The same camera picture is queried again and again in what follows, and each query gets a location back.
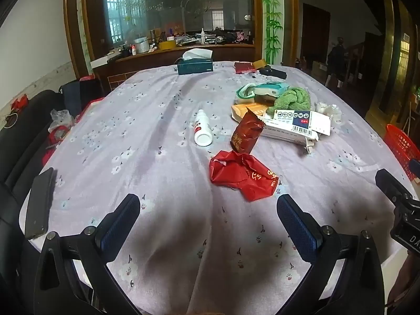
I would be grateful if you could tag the grey smartphone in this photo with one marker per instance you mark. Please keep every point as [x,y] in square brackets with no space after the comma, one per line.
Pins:
[39,203]

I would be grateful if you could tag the green towel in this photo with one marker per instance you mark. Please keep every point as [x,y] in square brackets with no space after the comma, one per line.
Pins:
[292,98]

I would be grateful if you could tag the white teal tissue pack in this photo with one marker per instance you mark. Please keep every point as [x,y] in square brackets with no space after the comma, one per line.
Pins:
[270,88]

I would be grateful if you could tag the green bamboo wall decal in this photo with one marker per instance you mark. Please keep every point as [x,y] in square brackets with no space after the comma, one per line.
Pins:
[272,19]

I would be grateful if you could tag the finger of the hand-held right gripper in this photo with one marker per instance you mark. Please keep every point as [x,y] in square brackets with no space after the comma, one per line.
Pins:
[415,166]
[390,183]

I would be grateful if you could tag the teal tissue box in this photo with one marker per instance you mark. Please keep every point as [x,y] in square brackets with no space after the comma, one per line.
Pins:
[195,65]

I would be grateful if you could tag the white medicine box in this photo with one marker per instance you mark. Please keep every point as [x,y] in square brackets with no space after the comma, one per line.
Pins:
[295,119]

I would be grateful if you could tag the black remote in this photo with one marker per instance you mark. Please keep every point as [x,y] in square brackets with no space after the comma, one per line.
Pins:
[272,72]

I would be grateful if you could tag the crumpled red plastic bag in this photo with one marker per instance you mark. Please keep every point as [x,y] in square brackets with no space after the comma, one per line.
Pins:
[244,177]

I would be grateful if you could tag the orange box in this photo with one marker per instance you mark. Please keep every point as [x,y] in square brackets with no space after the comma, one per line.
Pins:
[241,110]

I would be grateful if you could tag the flat red packet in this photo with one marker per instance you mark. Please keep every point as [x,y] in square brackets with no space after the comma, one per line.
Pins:
[244,68]

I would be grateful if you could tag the red plastic basket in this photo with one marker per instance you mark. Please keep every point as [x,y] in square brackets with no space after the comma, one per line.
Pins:
[403,151]

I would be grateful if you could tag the person's right hand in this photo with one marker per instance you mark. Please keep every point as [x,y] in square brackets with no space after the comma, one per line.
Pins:
[403,288]

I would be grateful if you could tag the white spray bottle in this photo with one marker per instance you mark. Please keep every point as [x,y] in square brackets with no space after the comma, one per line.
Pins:
[202,128]

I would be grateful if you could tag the gold pillar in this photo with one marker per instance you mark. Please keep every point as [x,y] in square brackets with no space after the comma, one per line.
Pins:
[388,39]

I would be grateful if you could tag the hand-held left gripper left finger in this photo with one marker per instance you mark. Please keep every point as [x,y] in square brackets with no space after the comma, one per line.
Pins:
[118,224]

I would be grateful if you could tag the clear plastic bag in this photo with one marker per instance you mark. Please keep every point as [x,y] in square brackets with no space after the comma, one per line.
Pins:
[60,118]

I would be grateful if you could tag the cluttered wooden counter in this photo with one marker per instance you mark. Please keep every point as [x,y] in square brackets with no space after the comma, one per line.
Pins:
[147,59]

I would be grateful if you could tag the white glove green cuff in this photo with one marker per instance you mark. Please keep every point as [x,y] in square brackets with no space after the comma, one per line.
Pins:
[246,94]

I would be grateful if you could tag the dark bag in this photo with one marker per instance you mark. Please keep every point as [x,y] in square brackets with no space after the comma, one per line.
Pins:
[78,95]

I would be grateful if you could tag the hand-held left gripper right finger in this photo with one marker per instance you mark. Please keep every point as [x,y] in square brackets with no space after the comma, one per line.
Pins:
[298,229]

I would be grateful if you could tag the black chair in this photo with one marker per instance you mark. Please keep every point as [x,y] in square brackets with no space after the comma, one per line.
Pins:
[23,137]

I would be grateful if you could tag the red snack packet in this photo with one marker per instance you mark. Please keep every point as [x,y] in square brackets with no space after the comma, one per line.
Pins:
[244,134]

